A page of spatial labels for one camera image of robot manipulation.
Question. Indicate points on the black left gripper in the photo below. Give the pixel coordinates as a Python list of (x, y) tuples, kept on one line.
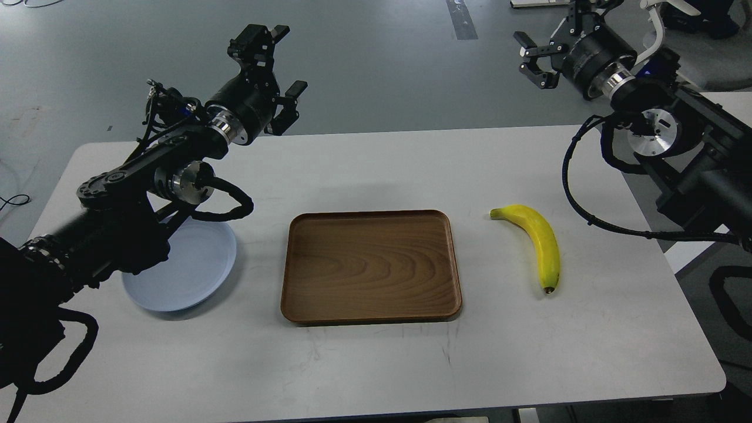
[(246, 104)]

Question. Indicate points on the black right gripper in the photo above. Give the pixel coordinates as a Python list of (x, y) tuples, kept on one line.
[(592, 54)]

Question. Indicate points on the light blue plate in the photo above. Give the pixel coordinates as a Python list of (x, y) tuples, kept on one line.
[(202, 256)]

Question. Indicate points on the yellow banana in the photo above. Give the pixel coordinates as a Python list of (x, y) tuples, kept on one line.
[(542, 237)]

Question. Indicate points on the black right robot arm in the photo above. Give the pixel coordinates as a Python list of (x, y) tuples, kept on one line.
[(653, 80)]

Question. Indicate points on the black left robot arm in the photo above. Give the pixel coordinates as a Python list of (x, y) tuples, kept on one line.
[(130, 213)]

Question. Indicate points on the grey floor tape strip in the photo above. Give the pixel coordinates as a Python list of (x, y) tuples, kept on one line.
[(461, 20)]

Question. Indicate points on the white office chair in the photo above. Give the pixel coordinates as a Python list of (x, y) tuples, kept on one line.
[(715, 65)]

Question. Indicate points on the brown wooden tray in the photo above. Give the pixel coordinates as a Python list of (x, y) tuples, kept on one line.
[(370, 267)]

